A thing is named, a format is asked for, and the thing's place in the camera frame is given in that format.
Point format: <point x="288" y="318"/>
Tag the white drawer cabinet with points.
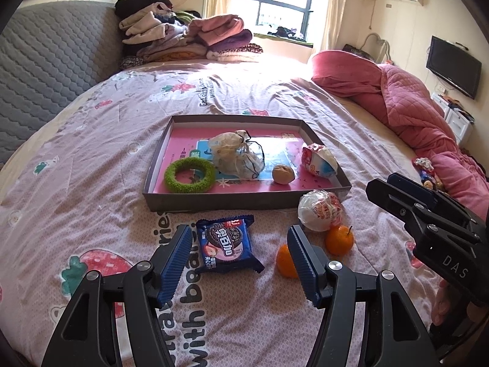
<point x="458" y="119"/>

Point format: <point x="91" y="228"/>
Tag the right hand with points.
<point x="446" y="298"/>

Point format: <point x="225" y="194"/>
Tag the grey quilted headboard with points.
<point x="50" y="54"/>

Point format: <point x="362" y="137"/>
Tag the small colourful doll toy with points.
<point x="428" y="177"/>

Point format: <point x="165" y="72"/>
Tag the clothes on window sill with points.
<point x="291" y="34"/>

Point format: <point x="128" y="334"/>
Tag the dark cardboard box tray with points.
<point x="206" y="162"/>

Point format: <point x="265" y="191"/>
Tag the pink pillow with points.
<point x="344" y="74"/>

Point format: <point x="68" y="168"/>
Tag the blue cookie packet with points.
<point x="225" y="245"/>

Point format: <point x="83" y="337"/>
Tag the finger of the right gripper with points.
<point x="405" y="210"/>
<point x="439" y="203"/>

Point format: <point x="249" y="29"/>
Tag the mandarin with stem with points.
<point x="339" y="240"/>

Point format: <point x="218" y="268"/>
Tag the pink quilted duvet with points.
<point x="402" y="103"/>

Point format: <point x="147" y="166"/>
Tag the red white toy egg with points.
<point x="319" y="210"/>

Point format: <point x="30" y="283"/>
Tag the pile of folded clothes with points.
<point x="153" y="31"/>

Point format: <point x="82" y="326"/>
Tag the walnut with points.
<point x="283" y="174"/>

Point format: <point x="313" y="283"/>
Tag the pink strawberry bed sheet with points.
<point x="78" y="205"/>

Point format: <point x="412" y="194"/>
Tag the black flat television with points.
<point x="455" y="66"/>

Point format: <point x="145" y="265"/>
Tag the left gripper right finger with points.
<point x="394" y="334"/>

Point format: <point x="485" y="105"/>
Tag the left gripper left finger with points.
<point x="86" y="334"/>

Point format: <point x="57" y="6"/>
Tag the cream curtain right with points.
<point x="333" y="20"/>

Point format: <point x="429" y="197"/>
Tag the white metal chair frame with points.
<point x="377" y="48"/>

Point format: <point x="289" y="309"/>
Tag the larger orange mandarin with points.
<point x="284" y="263"/>

